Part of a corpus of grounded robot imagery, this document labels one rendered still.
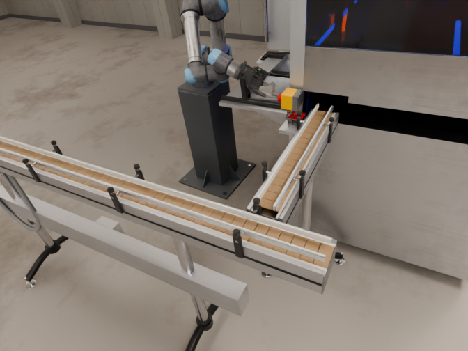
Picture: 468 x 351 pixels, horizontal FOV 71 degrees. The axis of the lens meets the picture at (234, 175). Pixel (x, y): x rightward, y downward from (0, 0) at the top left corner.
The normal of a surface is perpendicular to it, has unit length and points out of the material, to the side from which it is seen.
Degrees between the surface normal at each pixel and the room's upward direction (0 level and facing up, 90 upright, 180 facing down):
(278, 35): 90
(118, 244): 0
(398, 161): 90
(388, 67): 90
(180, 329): 0
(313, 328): 0
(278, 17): 90
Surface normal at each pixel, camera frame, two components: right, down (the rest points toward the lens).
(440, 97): -0.46, 0.60
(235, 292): -0.10, -0.77
